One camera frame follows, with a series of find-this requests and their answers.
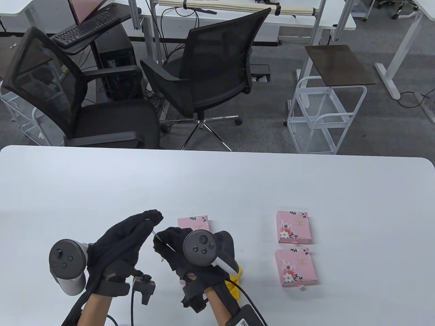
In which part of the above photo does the person's left hand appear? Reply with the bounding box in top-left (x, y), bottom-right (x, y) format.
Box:
top-left (85, 210), bottom-right (163, 297)

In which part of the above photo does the person's right hand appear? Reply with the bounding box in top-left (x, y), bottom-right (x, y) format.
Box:
top-left (153, 227), bottom-right (236, 289)

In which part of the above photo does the silver chain necklace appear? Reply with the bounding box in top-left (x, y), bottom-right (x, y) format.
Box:
top-left (152, 230), bottom-right (178, 264)

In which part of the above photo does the grey hand controller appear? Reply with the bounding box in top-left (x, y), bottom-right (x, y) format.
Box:
top-left (183, 230), bottom-right (239, 274)
top-left (49, 239), bottom-right (89, 296)

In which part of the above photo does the pink floral jewelry box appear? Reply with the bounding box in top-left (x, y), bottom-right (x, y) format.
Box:
top-left (178, 215), bottom-right (210, 235)
top-left (276, 211), bottom-right (312, 245)
top-left (275, 247), bottom-right (319, 288)

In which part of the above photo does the yellow cleaning cloth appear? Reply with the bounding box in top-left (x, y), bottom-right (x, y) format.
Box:
top-left (224, 265), bottom-right (244, 299)

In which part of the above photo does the person's left forearm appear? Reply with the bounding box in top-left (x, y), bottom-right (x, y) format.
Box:
top-left (78, 294), bottom-right (111, 326)

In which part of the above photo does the black left forearm module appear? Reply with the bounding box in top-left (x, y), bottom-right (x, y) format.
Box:
top-left (60, 294), bottom-right (89, 326)

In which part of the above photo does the black right forearm module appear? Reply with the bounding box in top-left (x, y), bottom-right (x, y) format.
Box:
top-left (226, 304), bottom-right (264, 326)

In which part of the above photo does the person's right forearm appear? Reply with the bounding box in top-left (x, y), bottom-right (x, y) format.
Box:
top-left (206, 286), bottom-right (235, 326)

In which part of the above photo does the black mesh office chair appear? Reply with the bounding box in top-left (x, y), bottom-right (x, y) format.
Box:
top-left (1, 26), bottom-right (161, 149)

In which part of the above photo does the black computer tower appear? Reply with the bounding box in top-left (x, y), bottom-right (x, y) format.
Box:
top-left (94, 24), bottom-right (144, 101)

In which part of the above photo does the black chair with chrome base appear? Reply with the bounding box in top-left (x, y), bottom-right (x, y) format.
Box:
top-left (140, 7), bottom-right (272, 151)

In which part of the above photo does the floor power box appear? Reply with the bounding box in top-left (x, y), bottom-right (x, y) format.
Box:
top-left (251, 65), bottom-right (272, 83)

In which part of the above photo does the black keyboard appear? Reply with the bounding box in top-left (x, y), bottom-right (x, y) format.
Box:
top-left (51, 12), bottom-right (122, 47)

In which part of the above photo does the brown board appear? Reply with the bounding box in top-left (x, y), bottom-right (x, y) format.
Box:
top-left (305, 44), bottom-right (377, 87)

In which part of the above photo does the white desk with angled leg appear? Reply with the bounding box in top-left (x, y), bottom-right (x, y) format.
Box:
top-left (375, 0), bottom-right (435, 124)

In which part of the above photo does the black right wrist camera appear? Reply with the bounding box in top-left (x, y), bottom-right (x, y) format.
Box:
top-left (181, 282), bottom-right (209, 313)

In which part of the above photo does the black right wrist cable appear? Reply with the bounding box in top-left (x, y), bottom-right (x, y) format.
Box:
top-left (229, 279), bottom-right (269, 326)

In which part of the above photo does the white wire cart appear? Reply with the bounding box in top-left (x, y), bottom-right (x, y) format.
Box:
top-left (0, 81), bottom-right (66, 147)
top-left (285, 75), bottom-right (368, 155)

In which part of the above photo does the black floor cable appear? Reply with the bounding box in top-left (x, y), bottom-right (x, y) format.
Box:
top-left (398, 90), bottom-right (431, 108)

